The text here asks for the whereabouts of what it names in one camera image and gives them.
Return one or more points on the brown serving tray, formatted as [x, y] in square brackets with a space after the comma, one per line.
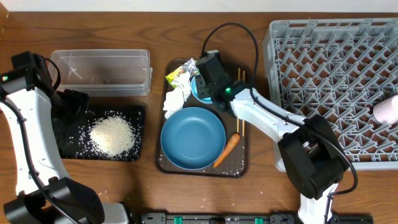
[233, 166]

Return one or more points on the black waste tray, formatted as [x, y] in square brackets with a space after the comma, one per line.
[136, 137]

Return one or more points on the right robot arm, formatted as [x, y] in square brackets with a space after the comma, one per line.
[310, 152]

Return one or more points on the pile of white rice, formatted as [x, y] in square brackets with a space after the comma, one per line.
[112, 135]

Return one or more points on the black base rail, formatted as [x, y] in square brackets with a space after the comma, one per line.
[162, 218]

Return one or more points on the light blue bowl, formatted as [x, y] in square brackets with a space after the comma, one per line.
[194, 91]

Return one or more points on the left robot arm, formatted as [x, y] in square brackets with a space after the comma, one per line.
[31, 102]

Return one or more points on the crumpled white napkin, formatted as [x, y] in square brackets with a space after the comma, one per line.
[176, 98]

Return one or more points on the orange carrot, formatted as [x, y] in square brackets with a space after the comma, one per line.
[230, 145]

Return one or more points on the clear plastic bin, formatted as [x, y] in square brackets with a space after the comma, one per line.
[103, 72]

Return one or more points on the grey dishwasher rack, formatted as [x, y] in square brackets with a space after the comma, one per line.
[340, 69]

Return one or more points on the large blue plate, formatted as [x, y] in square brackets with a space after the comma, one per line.
[193, 138]

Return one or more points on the foil snack wrapper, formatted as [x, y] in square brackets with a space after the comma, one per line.
[187, 66]

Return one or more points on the white pink cup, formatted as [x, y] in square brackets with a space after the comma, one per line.
[385, 112]

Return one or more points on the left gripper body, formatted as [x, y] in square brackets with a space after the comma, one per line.
[65, 106]

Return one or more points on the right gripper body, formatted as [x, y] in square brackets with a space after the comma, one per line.
[210, 89]

